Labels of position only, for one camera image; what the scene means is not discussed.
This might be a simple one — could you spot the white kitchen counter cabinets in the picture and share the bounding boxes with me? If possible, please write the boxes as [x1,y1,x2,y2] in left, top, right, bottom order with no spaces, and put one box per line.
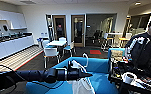
[0,32,36,64]

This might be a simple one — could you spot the white kitchen wall cabinets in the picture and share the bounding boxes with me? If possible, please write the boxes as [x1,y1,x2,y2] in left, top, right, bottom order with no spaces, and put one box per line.
[0,8,28,31]

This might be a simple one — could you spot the white chair blue seat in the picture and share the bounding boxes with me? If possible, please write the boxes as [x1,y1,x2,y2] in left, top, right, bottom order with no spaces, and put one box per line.
[62,40,76,58]

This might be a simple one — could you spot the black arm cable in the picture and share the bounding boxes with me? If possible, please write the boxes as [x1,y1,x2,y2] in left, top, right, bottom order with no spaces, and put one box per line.
[0,63,55,91]

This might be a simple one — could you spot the yellow stool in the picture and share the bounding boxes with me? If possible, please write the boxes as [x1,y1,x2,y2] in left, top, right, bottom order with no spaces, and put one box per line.
[118,36,131,48]

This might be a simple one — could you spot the white dining chair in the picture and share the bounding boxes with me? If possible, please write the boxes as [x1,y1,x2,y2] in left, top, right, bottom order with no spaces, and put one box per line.
[42,46,61,70]
[41,39,51,50]
[58,36,68,42]

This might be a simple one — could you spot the blue sofa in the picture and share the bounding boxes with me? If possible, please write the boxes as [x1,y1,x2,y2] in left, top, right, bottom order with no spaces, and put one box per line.
[25,47,127,94]

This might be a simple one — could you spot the narrow wooden framed door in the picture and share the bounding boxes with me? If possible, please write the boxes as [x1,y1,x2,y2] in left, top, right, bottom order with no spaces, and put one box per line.
[52,14,69,48]

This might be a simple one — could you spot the person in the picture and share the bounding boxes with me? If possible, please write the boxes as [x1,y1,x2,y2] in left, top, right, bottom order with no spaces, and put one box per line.
[124,15,151,79]

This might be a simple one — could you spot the white high table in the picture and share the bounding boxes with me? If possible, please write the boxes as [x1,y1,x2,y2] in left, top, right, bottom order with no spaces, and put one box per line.
[105,31,125,51]

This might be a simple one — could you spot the wide wooden framed door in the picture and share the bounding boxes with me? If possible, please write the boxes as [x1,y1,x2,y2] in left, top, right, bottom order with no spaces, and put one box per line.
[70,13,88,48]

